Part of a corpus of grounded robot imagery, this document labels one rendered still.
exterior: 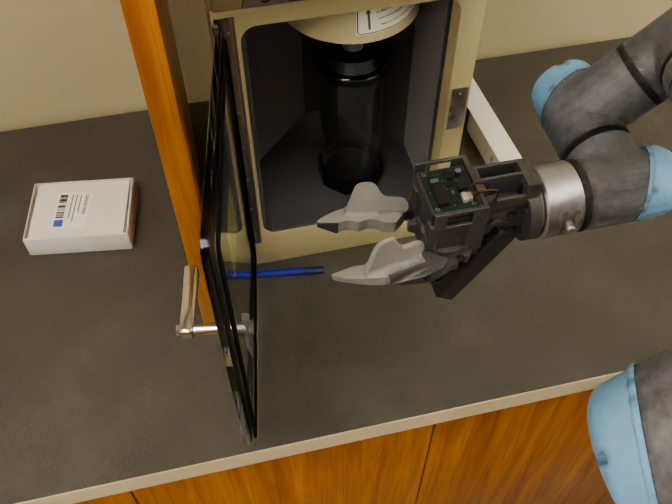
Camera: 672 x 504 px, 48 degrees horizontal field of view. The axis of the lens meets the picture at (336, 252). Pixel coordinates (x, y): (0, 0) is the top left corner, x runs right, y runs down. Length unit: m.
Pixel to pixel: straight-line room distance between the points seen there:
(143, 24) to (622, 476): 0.55
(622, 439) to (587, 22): 1.18
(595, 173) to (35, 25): 0.95
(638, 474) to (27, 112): 1.22
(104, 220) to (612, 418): 0.86
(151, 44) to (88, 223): 0.52
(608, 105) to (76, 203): 0.81
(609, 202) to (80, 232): 0.78
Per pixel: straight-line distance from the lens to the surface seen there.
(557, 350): 1.12
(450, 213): 0.69
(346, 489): 1.31
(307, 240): 1.15
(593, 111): 0.84
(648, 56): 0.83
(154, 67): 0.78
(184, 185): 0.89
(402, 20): 0.95
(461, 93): 1.01
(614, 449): 0.58
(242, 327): 0.79
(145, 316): 1.14
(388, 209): 0.76
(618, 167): 0.80
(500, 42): 1.58
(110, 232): 1.20
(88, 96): 1.47
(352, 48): 1.01
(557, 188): 0.76
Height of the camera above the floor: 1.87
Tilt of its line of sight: 52 degrees down
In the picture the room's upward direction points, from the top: straight up
